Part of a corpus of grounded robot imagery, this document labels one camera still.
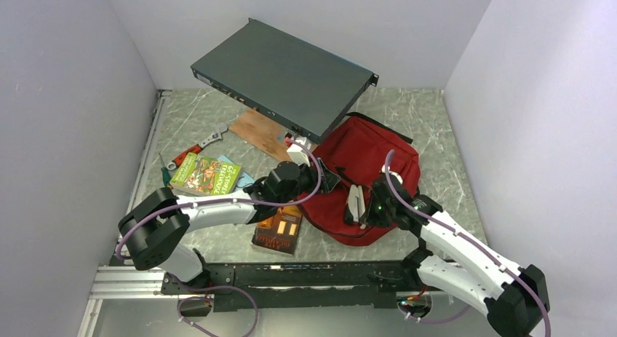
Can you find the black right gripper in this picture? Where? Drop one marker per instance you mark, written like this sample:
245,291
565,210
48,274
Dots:
369,216

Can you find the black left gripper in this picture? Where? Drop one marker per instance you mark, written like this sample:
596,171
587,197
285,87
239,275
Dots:
330,180

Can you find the beige black stapler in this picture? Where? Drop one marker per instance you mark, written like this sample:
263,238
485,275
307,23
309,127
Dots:
355,207

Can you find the red backpack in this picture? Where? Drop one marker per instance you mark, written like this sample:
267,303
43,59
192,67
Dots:
356,150

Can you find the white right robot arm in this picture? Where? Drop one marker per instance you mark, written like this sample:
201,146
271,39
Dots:
512,298

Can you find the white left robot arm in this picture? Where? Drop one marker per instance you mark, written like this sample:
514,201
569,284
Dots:
153,230

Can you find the light blue notebook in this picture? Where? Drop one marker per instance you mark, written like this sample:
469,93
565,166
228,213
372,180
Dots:
244,178

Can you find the dark DiCamillo book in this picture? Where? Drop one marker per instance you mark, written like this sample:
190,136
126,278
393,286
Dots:
280,232

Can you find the wooden base board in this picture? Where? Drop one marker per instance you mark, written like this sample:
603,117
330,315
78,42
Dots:
260,131

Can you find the green treehouse book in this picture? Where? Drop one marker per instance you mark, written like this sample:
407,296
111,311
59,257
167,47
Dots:
205,176

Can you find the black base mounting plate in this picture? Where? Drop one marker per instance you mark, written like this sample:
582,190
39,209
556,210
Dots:
379,284

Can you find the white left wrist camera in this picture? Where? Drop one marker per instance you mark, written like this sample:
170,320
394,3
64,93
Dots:
298,155

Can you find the metal stand bracket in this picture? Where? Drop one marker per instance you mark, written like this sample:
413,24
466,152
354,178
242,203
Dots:
284,135

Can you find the red handled adjustable wrench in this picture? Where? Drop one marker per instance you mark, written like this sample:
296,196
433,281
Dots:
216,135

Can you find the green handled screwdriver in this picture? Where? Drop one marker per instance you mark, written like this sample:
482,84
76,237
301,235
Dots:
166,177

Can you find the aluminium frame rail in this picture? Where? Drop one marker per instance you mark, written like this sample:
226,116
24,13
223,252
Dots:
119,279

